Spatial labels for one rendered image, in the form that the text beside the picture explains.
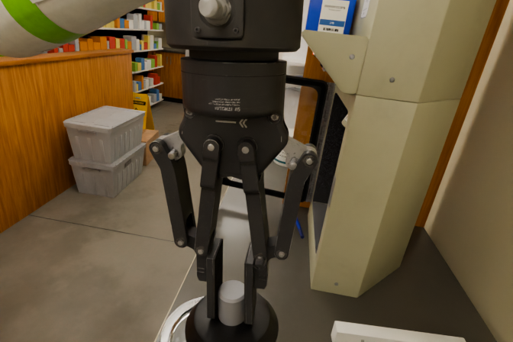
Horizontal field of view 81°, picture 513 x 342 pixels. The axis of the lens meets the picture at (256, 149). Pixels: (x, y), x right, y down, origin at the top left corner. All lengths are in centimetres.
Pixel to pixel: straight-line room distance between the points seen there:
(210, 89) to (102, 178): 271
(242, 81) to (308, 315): 63
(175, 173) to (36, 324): 187
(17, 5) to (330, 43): 45
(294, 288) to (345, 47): 55
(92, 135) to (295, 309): 229
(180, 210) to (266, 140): 10
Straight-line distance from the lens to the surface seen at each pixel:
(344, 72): 58
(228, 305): 31
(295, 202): 24
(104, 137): 270
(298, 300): 78
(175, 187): 26
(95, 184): 296
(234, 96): 19
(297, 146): 23
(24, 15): 50
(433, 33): 61
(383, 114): 61
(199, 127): 23
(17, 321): 214
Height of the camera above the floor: 150
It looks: 21 degrees down
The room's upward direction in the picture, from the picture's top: 7 degrees clockwise
